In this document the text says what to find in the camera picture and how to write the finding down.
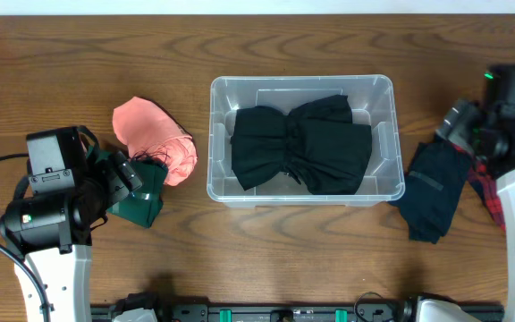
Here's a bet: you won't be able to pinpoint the clear plastic storage bin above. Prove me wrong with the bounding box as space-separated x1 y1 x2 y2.
207 74 405 208

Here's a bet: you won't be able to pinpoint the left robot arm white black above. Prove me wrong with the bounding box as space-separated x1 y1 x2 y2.
0 152 142 321

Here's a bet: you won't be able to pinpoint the red navy plaid shirt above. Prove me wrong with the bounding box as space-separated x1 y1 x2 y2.
449 143 506 231

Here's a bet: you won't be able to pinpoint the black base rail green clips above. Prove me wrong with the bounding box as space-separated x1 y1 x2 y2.
90 290 504 322

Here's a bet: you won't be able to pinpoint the dark green garment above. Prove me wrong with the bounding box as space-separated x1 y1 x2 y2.
86 147 168 228

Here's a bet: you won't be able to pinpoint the dark navy garment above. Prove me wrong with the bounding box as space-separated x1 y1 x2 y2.
390 141 471 244

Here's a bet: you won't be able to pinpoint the black garment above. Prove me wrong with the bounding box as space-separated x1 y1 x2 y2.
231 95 373 195

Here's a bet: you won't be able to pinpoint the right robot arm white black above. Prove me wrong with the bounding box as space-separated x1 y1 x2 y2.
393 99 515 321

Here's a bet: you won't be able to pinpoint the salmon pink folded garment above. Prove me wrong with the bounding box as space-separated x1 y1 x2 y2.
112 97 198 186

